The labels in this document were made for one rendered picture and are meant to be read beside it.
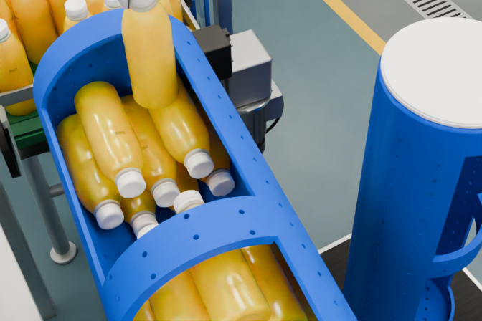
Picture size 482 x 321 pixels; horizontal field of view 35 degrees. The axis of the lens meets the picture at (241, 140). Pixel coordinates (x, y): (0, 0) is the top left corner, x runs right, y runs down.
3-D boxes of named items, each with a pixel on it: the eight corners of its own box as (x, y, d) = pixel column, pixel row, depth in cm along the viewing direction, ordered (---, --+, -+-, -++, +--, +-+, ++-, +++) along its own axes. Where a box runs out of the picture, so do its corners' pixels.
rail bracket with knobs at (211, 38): (192, 95, 150) (188, 56, 142) (180, 72, 154) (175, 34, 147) (238, 80, 152) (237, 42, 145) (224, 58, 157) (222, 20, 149)
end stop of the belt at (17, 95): (2, 107, 142) (-2, 96, 140) (1, 104, 142) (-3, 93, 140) (201, 48, 151) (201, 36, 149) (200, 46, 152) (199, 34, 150)
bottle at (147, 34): (171, 114, 114) (159, 17, 100) (127, 107, 115) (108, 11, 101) (184, 81, 118) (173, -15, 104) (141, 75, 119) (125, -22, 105)
